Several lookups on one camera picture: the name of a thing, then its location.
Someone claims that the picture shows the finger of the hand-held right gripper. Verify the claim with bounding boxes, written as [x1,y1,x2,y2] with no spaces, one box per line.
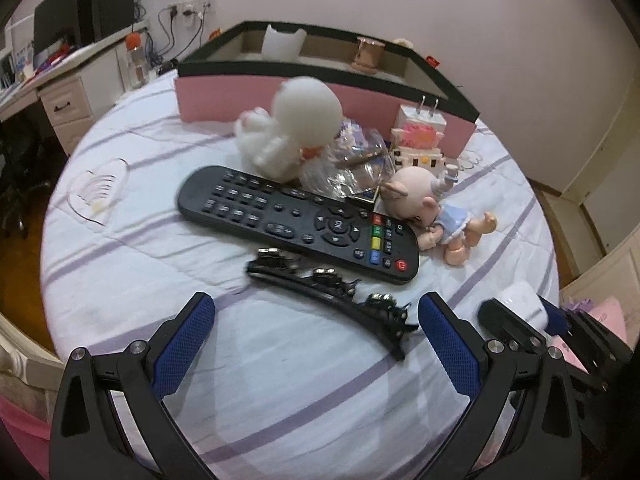
[477,297,549,349]

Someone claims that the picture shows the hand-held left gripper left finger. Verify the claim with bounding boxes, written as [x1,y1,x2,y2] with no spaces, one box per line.
[49,291,218,480]

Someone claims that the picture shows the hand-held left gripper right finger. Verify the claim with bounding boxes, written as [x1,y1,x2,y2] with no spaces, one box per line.
[417,291,585,480]

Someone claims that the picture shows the white rounded plastic case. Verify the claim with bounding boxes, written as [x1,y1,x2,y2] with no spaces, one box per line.
[500,281,549,333]

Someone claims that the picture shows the pink paper box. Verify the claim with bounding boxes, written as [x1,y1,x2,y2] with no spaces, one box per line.
[562,294,640,377]

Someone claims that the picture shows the cream cabinet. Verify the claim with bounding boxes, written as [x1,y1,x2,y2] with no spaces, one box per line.
[559,237,640,313]

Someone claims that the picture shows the white purple striped blanket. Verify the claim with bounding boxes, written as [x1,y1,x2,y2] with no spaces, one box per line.
[40,74,561,480]

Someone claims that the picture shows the black rhinestone hair clip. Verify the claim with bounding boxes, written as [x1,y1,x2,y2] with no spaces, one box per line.
[246,247,419,362]

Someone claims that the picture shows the pig doll in blue dress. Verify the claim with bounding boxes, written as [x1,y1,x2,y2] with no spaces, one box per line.
[379,162,499,267]

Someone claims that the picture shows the black remote control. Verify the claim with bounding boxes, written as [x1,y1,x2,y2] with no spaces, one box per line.
[177,165,420,286]

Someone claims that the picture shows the pink cloth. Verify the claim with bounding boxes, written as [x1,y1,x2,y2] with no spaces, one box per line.
[0,394,52,480]

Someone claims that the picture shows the building block cake toy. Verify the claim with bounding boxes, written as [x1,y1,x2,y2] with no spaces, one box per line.
[389,122,449,172]

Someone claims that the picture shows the clear plastic bag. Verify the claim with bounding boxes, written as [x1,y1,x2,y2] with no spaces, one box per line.
[299,120,397,207]

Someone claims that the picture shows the white charger plug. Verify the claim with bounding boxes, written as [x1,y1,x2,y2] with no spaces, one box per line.
[395,95,447,131]

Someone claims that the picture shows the pink storage box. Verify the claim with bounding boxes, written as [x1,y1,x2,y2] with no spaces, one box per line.
[176,20,482,159]

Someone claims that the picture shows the white plush toy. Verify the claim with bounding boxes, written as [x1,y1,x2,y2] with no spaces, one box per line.
[235,76,345,184]

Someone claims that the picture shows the white desk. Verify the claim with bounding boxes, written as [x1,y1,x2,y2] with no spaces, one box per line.
[0,19,152,157]

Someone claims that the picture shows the clear bottle with orange cap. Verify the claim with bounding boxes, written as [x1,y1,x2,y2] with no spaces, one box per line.
[125,32,150,89]

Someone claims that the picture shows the pink cup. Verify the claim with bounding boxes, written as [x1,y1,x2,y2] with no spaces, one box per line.
[351,36,385,74]

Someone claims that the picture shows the white cat-shaped item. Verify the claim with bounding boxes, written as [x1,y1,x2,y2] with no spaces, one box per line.
[261,24,307,62]

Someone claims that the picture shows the black computer tower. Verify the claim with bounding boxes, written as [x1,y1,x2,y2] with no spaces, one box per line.
[89,0,137,45]

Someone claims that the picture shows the black monitor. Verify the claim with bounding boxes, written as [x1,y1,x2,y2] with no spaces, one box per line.
[32,0,94,57]

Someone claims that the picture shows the black power cables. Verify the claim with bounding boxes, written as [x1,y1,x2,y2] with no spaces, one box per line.
[150,7,208,73]

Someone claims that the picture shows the white wall socket strip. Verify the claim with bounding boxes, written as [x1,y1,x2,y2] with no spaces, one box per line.
[158,0,217,24]

